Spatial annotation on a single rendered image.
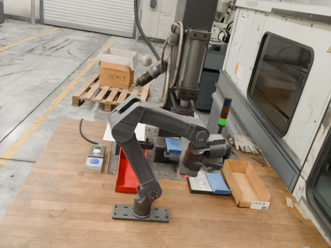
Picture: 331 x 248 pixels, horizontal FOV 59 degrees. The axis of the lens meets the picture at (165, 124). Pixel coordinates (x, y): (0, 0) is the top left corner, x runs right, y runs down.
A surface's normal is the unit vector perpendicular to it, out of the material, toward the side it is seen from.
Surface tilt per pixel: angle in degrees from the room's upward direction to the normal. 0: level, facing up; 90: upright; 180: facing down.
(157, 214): 0
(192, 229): 0
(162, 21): 90
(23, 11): 90
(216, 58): 90
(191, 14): 90
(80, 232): 0
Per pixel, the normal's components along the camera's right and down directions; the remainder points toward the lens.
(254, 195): 0.16, -0.90
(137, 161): 0.32, 0.41
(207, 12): 0.08, 0.42
